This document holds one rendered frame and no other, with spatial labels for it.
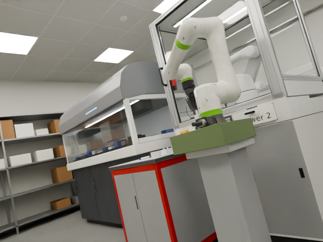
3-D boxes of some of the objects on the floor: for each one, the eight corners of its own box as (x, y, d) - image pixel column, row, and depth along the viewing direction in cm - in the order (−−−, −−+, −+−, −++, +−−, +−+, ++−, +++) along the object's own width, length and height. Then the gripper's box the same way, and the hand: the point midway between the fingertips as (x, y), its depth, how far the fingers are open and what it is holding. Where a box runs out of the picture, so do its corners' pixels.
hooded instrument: (155, 241, 221) (114, 58, 240) (77, 224, 358) (55, 108, 376) (228, 199, 302) (192, 64, 321) (142, 198, 438) (120, 104, 457)
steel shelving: (-91, 275, 302) (-110, 120, 323) (-90, 268, 336) (-106, 128, 357) (135, 190, 559) (117, 107, 580) (123, 190, 593) (106, 112, 614)
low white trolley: (183, 281, 147) (154, 158, 155) (128, 261, 192) (108, 167, 200) (234, 240, 186) (209, 143, 194) (178, 231, 231) (160, 153, 239)
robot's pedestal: (274, 312, 106) (229, 143, 114) (217, 294, 127) (182, 152, 135) (295, 275, 128) (255, 135, 136) (243, 265, 149) (212, 144, 157)
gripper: (191, 90, 190) (199, 119, 187) (180, 90, 181) (187, 121, 179) (198, 87, 184) (206, 117, 182) (187, 87, 176) (195, 119, 173)
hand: (196, 114), depth 181 cm, fingers closed
